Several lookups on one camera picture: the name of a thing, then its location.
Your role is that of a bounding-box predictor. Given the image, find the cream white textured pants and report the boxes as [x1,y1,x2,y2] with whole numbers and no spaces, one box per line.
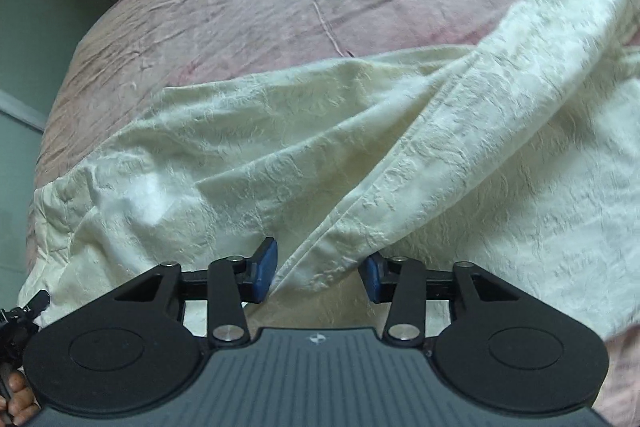
[17,0,639,338]

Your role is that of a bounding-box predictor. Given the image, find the person's left hand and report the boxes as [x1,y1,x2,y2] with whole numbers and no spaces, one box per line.
[0,371,41,426]

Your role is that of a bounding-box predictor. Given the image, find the pink bed sheet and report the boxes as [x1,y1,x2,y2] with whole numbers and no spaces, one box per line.
[35,0,639,426]

